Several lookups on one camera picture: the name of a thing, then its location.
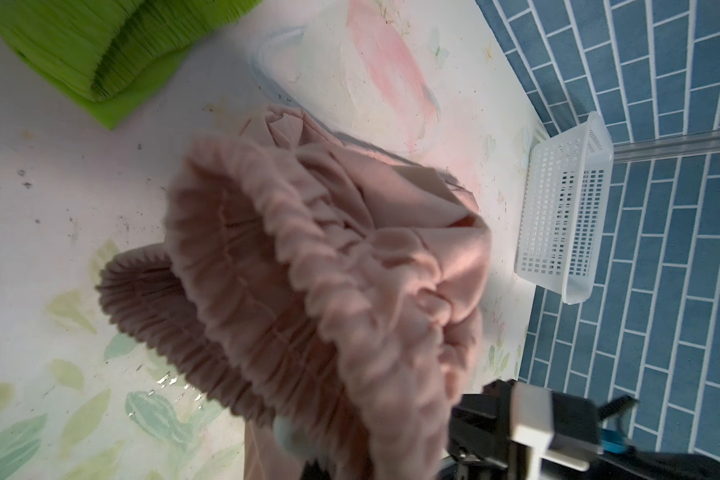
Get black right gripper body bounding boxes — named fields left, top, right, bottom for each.
left=437, top=380, right=515, bottom=479

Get white plastic basket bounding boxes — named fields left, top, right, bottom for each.
left=515, top=112, right=614, bottom=304

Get pink shorts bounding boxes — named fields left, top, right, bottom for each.
left=98, top=107, right=491, bottom=479

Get lime green shorts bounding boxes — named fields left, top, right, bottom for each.
left=0, top=0, right=257, bottom=129

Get aluminium right corner post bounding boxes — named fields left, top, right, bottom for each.
left=613, top=130, right=720, bottom=164

